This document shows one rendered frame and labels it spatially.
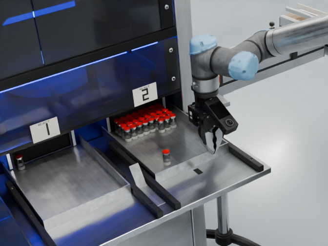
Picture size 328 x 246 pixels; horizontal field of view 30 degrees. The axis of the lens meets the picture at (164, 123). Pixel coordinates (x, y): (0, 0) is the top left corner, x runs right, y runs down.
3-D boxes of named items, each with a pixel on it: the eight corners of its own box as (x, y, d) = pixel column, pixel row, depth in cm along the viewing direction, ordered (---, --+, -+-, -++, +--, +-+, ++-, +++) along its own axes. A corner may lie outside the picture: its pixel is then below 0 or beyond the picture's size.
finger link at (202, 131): (211, 139, 181) (209, 113, 176) (215, 141, 179) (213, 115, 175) (198, 144, 179) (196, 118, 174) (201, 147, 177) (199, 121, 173)
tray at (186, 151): (102, 135, 201) (101, 126, 199) (169, 110, 212) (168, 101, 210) (156, 184, 175) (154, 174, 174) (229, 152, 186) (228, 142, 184)
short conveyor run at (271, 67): (184, 112, 218) (181, 72, 210) (161, 96, 229) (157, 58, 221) (327, 57, 246) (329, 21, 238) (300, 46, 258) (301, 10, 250)
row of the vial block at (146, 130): (123, 140, 197) (122, 128, 195) (170, 121, 205) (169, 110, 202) (127, 142, 196) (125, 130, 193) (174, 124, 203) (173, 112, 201)
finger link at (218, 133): (212, 144, 187) (210, 117, 183) (224, 152, 183) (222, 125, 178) (204, 147, 186) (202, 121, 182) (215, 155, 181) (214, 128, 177)
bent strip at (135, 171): (131, 182, 177) (128, 166, 174) (139, 179, 178) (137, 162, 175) (155, 207, 166) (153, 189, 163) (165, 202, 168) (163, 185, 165)
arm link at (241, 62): (266, 44, 162) (232, 37, 168) (243, 59, 155) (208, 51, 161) (267, 71, 166) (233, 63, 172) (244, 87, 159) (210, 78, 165)
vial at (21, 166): (17, 168, 189) (13, 155, 186) (24, 165, 189) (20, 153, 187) (19, 171, 187) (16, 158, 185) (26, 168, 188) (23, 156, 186)
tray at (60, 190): (4, 172, 187) (1, 163, 186) (81, 143, 198) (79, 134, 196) (45, 231, 162) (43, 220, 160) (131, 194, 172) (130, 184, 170)
